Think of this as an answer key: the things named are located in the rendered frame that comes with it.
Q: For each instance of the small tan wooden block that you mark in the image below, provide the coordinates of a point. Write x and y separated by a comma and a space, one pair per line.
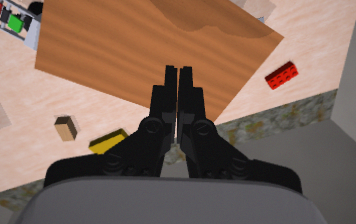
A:
65, 128

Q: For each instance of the yellow rectangular block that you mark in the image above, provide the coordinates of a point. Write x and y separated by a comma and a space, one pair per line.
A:
104, 143

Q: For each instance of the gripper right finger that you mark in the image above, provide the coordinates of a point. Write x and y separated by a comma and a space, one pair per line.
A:
208, 155

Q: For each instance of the red toy brick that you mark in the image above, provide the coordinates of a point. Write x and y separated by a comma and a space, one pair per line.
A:
281, 75

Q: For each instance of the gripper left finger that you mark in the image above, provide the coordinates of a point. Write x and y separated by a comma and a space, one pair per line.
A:
139, 153

